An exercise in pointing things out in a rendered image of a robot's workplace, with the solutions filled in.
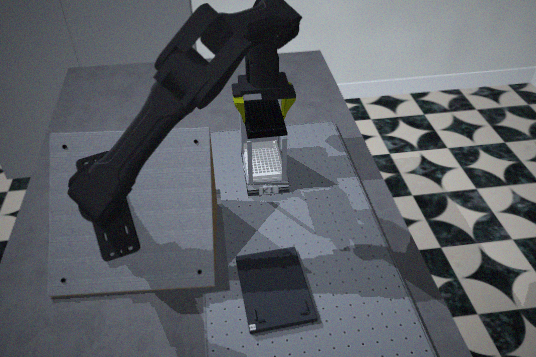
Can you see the white well plate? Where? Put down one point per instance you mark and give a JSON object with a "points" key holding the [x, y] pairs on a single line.
{"points": [[266, 160]]}

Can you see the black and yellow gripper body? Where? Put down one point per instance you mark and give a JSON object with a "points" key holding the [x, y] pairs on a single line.
{"points": [[263, 79]]}

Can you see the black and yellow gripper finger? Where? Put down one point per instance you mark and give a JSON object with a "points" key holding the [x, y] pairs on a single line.
{"points": [[239, 103], [286, 105]]}

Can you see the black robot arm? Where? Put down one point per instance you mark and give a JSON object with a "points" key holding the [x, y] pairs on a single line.
{"points": [[184, 80]]}

